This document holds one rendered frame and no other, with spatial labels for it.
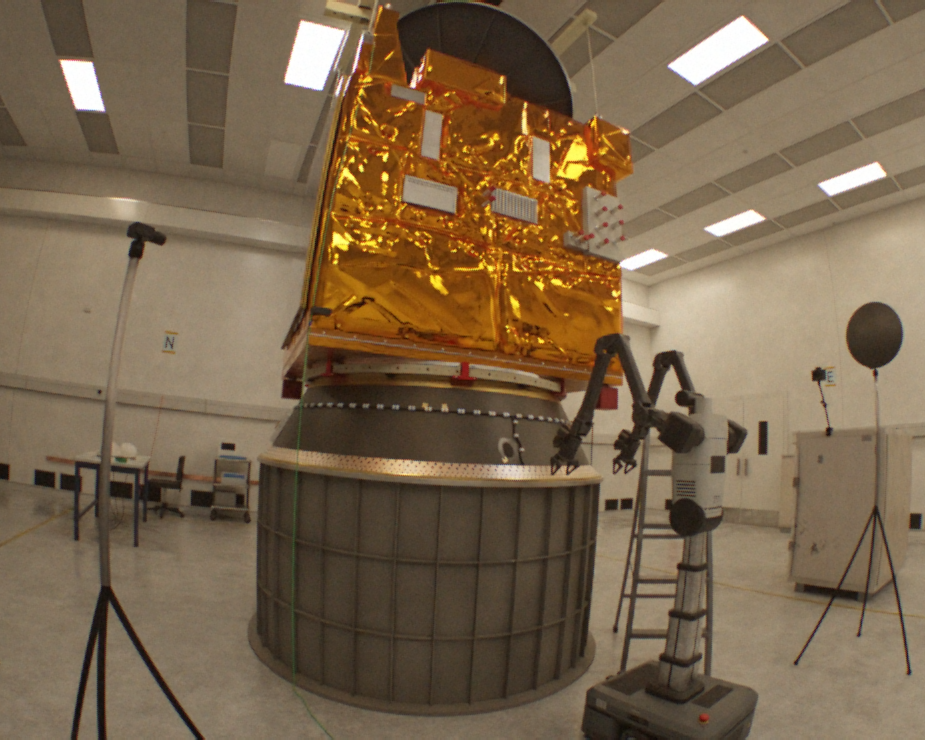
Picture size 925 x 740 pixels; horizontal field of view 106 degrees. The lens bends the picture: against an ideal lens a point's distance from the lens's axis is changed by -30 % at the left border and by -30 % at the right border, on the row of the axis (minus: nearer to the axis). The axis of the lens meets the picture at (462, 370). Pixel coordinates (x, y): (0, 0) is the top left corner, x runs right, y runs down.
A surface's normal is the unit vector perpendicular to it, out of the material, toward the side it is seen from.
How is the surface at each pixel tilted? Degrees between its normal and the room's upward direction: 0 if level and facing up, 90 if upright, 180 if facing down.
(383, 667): 90
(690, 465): 90
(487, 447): 62
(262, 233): 90
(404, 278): 88
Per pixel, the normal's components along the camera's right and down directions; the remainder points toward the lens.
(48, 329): 0.44, -0.11
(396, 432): -0.07, -0.60
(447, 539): 0.13, -0.14
